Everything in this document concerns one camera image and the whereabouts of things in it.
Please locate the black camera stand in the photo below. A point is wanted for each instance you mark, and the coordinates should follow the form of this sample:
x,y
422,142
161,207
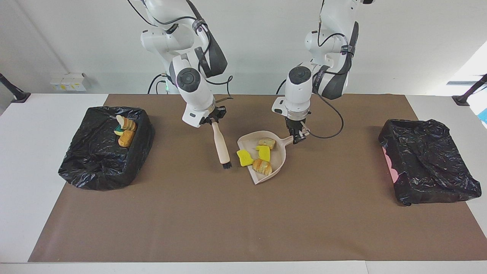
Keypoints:
x,y
466,97
17,96

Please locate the striped croissant bread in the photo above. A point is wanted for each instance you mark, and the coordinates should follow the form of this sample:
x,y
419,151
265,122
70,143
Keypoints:
x,y
262,167

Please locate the pale dumpling shaped bread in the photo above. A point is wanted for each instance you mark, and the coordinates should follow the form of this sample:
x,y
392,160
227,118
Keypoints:
x,y
267,143

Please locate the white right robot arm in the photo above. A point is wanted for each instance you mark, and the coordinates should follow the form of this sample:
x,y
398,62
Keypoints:
x,y
190,82

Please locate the golden croissant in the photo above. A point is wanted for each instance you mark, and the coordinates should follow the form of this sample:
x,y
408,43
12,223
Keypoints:
x,y
127,123

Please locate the yellow sponge piece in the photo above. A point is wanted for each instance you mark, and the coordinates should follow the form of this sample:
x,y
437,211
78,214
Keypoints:
x,y
244,158
264,153

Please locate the brown bread roll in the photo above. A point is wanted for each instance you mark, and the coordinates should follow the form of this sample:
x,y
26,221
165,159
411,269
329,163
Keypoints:
x,y
126,139

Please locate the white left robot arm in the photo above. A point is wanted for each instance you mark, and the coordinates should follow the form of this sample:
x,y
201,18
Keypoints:
x,y
298,91

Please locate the blue object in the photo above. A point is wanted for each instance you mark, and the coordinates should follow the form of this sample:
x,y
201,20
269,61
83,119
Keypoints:
x,y
484,116

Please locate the yellow sponge green backing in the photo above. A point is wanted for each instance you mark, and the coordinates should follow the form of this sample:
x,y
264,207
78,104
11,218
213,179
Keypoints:
x,y
118,130

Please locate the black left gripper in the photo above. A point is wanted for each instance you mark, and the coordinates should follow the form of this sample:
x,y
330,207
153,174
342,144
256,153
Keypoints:
x,y
296,123

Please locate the beige plastic dustpan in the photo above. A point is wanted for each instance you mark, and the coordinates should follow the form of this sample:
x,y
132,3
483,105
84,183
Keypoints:
x,y
279,156

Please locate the beige hand brush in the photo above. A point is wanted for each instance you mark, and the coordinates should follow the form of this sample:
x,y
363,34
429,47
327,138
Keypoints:
x,y
220,144

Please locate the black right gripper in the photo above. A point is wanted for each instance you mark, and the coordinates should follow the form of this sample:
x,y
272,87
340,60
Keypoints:
x,y
212,116

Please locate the white wall socket box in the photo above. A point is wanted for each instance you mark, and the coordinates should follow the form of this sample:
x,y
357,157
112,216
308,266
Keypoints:
x,y
68,82

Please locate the black bag lined pink bin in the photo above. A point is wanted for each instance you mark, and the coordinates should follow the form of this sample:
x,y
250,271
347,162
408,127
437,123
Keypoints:
x,y
426,160

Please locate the brown table mat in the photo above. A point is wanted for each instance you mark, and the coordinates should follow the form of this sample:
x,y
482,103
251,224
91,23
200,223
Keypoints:
x,y
228,228

